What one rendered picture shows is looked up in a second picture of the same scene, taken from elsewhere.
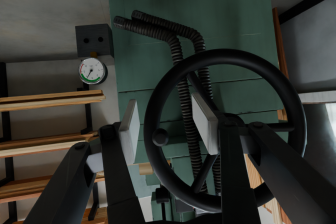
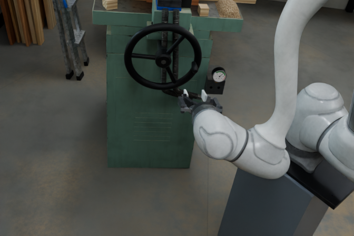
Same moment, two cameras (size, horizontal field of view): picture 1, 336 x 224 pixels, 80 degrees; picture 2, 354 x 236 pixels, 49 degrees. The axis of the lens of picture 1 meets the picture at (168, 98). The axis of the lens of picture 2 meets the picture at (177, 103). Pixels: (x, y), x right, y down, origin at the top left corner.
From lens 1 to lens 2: 1.25 m
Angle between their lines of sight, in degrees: 38
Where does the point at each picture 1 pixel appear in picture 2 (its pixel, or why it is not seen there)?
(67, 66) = not seen: outside the picture
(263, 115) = (121, 32)
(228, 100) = (143, 44)
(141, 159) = (205, 19)
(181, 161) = not seen: hidden behind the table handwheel
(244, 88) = not seen: hidden behind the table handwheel
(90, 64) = (218, 79)
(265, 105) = (118, 38)
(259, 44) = (117, 71)
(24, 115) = not seen: outside the picture
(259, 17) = (115, 85)
